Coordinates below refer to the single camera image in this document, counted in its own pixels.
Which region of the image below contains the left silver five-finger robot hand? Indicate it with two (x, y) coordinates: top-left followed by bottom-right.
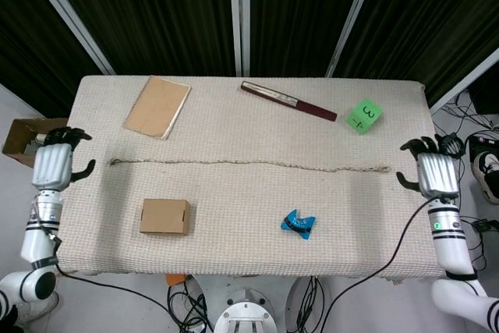
(31, 126), (97, 193)

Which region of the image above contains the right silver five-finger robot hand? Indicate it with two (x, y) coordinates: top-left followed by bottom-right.
(396, 134), (460, 198)

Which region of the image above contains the braided beige rope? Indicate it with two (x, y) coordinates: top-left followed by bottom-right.
(108, 157), (392, 174)

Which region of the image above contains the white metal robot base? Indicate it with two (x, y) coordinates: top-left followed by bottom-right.
(213, 288), (280, 333)

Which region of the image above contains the open cardboard box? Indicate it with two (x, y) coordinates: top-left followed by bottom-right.
(2, 117), (69, 170)

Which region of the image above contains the black and white shoe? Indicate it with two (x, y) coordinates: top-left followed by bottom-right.
(471, 151), (499, 205)

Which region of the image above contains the green numbered cube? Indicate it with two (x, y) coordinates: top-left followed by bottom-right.
(345, 97), (384, 135)

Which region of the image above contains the brown spiral notebook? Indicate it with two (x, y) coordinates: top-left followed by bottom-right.
(123, 75), (192, 141)

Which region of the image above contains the small closed cardboard box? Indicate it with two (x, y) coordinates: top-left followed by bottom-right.
(139, 198), (192, 236)

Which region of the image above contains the blue snack packet black band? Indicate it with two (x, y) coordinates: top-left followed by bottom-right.
(280, 210), (317, 241)

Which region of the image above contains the beige waffle tablecloth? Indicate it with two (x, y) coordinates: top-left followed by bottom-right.
(58, 74), (449, 283)

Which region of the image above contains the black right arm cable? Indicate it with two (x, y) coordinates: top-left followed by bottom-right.
(321, 196), (445, 333)

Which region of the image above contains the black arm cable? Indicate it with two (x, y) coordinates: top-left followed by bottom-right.
(46, 231), (184, 326)
(321, 196), (445, 333)

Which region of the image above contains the black velcro arm strap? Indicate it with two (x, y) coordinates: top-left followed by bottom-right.
(31, 255), (58, 270)

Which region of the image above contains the white partition post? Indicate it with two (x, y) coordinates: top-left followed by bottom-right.
(325, 0), (384, 77)
(428, 47), (499, 112)
(228, 0), (251, 76)
(19, 0), (116, 76)

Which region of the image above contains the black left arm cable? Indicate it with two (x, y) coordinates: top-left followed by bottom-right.
(46, 231), (184, 326)

